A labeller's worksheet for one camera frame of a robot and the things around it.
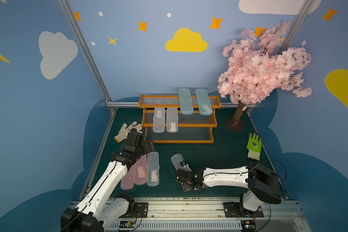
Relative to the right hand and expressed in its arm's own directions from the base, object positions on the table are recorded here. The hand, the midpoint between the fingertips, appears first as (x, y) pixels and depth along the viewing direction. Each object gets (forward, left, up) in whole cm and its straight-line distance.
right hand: (188, 179), depth 84 cm
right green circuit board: (-20, -31, -4) cm, 37 cm away
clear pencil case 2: (+12, +8, +1) cm, 15 cm away
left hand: (+13, +25, +16) cm, 33 cm away
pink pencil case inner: (+3, +30, +1) cm, 30 cm away
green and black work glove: (+25, -45, 0) cm, 52 cm away
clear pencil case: (+5, +22, 0) cm, 23 cm away
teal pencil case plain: (+33, +4, +30) cm, 45 cm away
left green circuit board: (-24, +31, -1) cm, 39 cm away
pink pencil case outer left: (-4, +36, +2) cm, 36 cm away
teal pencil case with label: (+33, -7, +29) cm, 45 cm away
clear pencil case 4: (+26, +20, +16) cm, 37 cm away
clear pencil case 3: (+32, +12, +16) cm, 38 cm away
